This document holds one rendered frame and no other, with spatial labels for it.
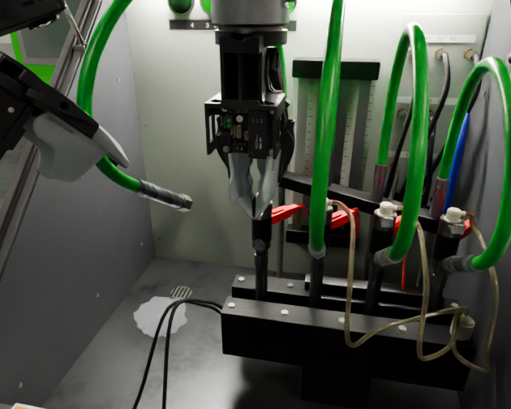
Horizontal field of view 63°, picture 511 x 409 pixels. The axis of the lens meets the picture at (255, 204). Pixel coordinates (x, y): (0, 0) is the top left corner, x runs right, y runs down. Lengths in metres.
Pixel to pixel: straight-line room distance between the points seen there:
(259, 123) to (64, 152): 0.18
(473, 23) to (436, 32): 0.05
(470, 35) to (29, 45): 3.09
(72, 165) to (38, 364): 0.39
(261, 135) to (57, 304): 0.45
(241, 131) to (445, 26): 0.46
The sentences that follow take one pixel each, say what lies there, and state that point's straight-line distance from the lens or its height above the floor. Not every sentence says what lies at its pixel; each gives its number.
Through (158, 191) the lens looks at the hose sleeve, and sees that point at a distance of 0.50.
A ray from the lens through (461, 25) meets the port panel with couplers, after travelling 0.79.
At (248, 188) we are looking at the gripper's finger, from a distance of 0.49.
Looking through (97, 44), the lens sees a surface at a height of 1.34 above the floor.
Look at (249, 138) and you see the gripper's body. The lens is 0.41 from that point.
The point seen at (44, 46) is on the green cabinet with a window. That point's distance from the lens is 3.44.
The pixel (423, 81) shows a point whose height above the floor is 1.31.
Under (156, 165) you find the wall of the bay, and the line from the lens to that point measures 0.91.
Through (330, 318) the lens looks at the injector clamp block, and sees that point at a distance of 0.61.
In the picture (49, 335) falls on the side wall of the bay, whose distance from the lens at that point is 0.73.
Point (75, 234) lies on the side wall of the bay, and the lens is 0.73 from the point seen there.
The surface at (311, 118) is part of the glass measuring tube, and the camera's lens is 0.79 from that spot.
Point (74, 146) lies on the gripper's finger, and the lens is 0.40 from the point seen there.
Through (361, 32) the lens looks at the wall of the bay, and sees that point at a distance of 0.77.
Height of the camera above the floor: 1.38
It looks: 26 degrees down
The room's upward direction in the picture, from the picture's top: straight up
